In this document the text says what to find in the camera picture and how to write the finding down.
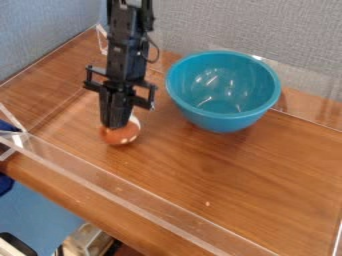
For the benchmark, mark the black and white object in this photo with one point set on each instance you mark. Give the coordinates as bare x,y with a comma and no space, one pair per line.
13,247

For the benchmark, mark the clear acrylic back barrier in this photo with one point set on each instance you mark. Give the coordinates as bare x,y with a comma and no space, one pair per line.
310,94

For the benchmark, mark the clear acrylic corner bracket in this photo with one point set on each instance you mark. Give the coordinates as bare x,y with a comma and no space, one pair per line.
101,39

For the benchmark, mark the blue plastic bowl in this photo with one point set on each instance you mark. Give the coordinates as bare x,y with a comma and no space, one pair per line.
223,89

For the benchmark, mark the blue cloth object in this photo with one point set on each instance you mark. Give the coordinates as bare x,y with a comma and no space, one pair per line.
5,181

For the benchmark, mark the clear acrylic left bracket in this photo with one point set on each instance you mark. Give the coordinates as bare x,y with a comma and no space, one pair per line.
6,116

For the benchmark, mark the clear acrylic barrier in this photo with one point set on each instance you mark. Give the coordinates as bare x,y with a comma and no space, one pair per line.
179,221
310,94

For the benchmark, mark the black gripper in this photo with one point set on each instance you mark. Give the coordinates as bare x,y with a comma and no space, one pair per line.
120,93

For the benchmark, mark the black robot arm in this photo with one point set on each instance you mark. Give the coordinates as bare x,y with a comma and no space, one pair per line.
129,18

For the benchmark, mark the beige box under table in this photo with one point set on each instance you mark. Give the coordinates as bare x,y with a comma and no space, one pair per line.
87,241

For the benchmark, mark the brown and white toy mushroom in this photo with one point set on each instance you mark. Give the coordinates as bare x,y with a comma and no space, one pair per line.
123,135

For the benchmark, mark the clear acrylic front barrier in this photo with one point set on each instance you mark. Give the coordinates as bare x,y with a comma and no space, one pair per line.
179,221

